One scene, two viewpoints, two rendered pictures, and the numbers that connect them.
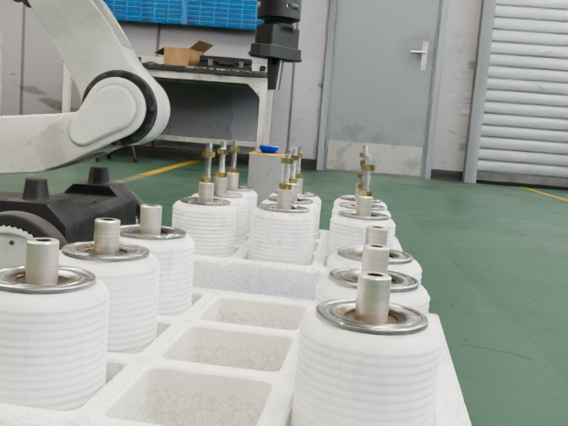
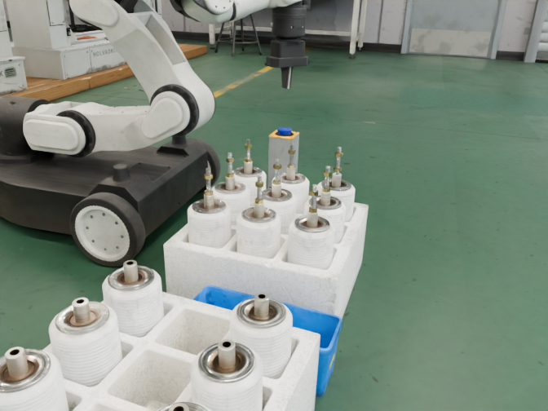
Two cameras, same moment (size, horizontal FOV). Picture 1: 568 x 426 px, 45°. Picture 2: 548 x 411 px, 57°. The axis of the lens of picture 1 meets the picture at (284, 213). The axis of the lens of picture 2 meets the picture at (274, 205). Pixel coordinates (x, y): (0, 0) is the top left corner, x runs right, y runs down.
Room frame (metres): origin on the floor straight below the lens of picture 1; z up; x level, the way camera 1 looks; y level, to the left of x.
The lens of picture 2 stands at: (0.08, -0.25, 0.71)
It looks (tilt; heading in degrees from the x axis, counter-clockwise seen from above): 24 degrees down; 13
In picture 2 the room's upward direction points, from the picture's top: 2 degrees clockwise
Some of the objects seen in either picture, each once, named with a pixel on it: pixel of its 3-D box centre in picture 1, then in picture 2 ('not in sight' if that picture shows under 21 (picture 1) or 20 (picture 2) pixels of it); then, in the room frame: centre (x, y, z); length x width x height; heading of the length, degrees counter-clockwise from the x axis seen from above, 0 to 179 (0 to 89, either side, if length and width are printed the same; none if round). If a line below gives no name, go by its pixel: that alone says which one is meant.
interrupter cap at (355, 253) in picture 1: (374, 255); (261, 312); (0.69, -0.09, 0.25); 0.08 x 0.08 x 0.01
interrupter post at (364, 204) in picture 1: (363, 207); (312, 218); (1.01, -0.12, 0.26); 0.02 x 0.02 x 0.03
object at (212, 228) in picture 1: (201, 261); (209, 242); (1.03, 0.12, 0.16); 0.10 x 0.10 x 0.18
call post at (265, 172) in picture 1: (262, 229); (282, 185); (1.43, 0.04, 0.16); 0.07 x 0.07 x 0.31; 85
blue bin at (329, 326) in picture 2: not in sight; (262, 339); (0.86, -0.05, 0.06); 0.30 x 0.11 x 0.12; 84
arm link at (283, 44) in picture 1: (276, 29); (287, 41); (1.44, 0.04, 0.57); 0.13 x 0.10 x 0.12; 137
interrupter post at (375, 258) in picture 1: (374, 265); (227, 354); (0.57, -0.08, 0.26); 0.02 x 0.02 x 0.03
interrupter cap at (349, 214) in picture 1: (363, 215); (311, 224); (1.01, -0.12, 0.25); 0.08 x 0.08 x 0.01
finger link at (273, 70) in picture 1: (271, 73); (284, 77); (1.43, 0.05, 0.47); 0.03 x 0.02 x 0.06; 47
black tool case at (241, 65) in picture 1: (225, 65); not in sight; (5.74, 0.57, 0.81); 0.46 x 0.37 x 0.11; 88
